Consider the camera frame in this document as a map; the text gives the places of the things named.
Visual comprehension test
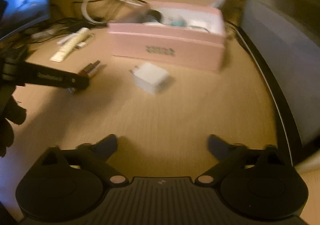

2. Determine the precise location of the red tube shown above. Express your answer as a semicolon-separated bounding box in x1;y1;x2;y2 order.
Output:
77;60;101;78

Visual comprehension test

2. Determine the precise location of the tangle of black cables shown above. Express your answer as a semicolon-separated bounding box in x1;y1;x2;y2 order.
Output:
5;0;110;51

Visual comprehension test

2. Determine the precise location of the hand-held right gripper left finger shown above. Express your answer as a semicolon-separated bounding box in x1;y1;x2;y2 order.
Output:
41;135;125;184

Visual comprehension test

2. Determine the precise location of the white adapter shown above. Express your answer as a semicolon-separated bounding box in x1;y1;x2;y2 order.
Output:
57;34;74;46

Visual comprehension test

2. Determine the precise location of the grey looped cable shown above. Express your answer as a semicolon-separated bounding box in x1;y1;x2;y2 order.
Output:
82;0;150;26

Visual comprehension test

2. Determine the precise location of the person's left hand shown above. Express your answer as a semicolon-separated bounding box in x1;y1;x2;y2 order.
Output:
0;88;27;157

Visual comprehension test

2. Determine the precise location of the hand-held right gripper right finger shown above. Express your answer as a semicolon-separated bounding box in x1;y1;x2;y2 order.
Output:
196;135;280;184

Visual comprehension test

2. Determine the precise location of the white round case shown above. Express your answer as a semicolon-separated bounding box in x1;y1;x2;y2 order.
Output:
187;18;213;33

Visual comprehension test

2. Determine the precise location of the teal plastic tool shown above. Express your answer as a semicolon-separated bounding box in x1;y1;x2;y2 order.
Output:
166;15;189;28

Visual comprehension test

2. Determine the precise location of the white charger cube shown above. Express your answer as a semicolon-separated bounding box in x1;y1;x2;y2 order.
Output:
129;62;170;95

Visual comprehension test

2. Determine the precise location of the white power strip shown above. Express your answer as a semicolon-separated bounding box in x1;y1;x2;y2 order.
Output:
31;29;57;39

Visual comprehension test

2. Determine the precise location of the pink cardboard box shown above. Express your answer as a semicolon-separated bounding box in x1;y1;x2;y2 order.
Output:
107;1;225;42

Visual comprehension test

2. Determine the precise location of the cream tube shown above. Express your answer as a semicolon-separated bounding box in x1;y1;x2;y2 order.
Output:
49;28;90;63

